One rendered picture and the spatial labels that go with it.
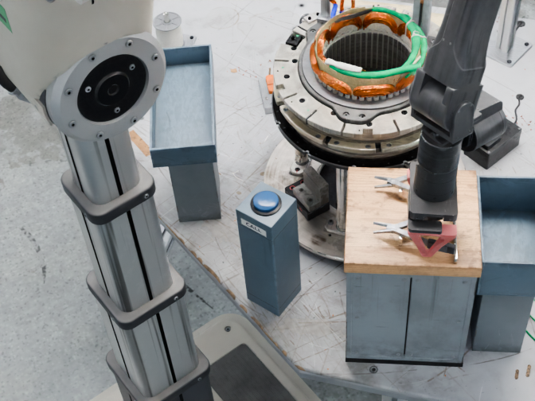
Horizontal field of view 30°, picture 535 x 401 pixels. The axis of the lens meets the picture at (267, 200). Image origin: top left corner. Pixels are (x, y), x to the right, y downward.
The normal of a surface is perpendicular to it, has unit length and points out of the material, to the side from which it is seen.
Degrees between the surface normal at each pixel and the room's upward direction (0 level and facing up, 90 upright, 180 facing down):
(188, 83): 0
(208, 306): 0
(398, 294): 90
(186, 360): 90
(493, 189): 90
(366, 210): 0
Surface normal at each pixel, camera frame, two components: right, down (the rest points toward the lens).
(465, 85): 0.55, 0.52
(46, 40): 0.11, 0.91
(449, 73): -0.78, 0.18
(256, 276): -0.58, 0.65
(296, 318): -0.06, -0.64
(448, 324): -0.08, 0.77
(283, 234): 0.81, 0.42
